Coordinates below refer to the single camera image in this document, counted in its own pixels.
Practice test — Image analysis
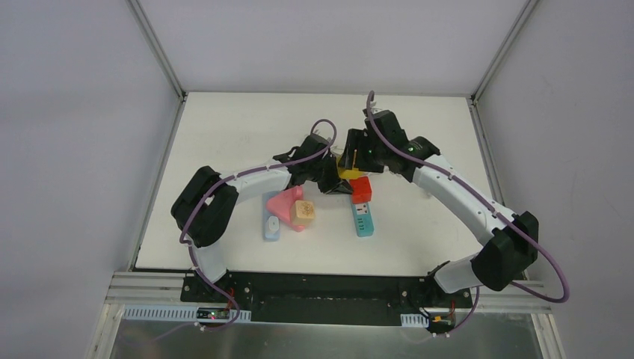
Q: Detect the pink triangular plug adapter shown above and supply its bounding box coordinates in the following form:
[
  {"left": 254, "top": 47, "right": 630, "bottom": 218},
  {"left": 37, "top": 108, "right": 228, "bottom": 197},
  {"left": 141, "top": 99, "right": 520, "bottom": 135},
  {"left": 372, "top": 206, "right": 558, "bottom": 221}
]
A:
[{"left": 265, "top": 186, "right": 305, "bottom": 232}]

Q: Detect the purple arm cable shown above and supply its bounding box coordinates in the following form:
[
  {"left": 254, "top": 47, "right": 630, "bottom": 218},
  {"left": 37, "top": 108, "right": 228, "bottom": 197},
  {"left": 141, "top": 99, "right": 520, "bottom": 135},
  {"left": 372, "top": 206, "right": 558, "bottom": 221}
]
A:
[
  {"left": 366, "top": 90, "right": 570, "bottom": 338},
  {"left": 179, "top": 118, "right": 338, "bottom": 332}
]

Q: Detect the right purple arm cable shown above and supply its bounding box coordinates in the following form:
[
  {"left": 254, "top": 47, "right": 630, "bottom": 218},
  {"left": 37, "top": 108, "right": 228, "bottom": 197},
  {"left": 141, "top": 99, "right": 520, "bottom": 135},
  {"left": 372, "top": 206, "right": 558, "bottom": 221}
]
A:
[{"left": 366, "top": 90, "right": 570, "bottom": 338}]

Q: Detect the white coiled power cord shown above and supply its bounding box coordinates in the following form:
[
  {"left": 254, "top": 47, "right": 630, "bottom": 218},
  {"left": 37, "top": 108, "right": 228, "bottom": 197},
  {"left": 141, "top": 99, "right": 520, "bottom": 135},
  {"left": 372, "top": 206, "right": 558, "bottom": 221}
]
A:
[{"left": 309, "top": 129, "right": 348, "bottom": 157}]

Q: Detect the red cube plug adapter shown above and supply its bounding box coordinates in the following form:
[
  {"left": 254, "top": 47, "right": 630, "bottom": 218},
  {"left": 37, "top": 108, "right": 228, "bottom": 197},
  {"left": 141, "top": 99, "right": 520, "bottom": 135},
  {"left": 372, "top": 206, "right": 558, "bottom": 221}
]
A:
[{"left": 349, "top": 177, "right": 372, "bottom": 204}]

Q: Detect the light blue power strip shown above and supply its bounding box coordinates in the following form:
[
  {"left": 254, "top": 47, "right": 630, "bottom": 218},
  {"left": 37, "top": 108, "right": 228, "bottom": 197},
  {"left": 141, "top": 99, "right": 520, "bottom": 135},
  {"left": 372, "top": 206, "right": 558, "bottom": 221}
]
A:
[{"left": 262, "top": 191, "right": 280, "bottom": 242}]

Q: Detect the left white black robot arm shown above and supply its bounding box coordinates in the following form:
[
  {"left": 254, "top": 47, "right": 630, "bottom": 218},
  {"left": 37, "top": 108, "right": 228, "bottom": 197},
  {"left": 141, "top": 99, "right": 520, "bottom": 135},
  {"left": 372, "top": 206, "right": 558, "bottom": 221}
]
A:
[{"left": 170, "top": 134, "right": 353, "bottom": 303}]

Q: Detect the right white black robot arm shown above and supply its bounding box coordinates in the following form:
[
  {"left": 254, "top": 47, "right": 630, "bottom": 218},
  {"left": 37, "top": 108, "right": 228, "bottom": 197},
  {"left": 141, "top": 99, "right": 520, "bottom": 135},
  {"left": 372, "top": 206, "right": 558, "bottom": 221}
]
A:
[{"left": 341, "top": 110, "right": 539, "bottom": 307}]

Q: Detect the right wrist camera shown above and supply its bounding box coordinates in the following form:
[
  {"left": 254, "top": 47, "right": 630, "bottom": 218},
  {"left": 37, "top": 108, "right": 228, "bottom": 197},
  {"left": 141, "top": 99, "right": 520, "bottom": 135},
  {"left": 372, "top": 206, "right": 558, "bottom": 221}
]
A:
[{"left": 363, "top": 107, "right": 383, "bottom": 118}]

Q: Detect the teal power strip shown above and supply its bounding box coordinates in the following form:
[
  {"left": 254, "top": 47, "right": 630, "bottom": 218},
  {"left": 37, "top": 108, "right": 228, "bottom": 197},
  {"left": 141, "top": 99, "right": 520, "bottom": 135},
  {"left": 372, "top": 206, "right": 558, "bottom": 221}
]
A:
[{"left": 351, "top": 203, "right": 375, "bottom": 238}]

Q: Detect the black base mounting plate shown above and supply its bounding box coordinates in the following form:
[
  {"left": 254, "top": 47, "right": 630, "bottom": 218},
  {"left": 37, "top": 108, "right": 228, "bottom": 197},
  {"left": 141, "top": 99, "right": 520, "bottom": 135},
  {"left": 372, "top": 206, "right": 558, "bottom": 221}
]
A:
[{"left": 180, "top": 271, "right": 473, "bottom": 326}]

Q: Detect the beige wooden cube adapter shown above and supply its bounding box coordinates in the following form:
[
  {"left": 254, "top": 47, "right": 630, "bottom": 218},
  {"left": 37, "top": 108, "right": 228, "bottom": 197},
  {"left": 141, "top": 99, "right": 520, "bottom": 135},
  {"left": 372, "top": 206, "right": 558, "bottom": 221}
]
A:
[{"left": 292, "top": 200, "right": 316, "bottom": 225}]

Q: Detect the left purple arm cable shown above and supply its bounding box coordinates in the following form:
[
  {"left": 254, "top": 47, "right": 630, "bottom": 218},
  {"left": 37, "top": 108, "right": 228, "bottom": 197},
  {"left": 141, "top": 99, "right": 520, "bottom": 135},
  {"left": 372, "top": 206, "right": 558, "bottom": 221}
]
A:
[{"left": 179, "top": 118, "right": 338, "bottom": 332}]

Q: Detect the yellow cube plug adapter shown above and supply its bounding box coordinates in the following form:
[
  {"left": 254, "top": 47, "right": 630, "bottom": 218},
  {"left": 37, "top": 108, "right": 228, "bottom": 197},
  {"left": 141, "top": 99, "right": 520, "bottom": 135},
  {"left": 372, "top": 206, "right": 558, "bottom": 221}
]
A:
[{"left": 337, "top": 156, "right": 365, "bottom": 180}]

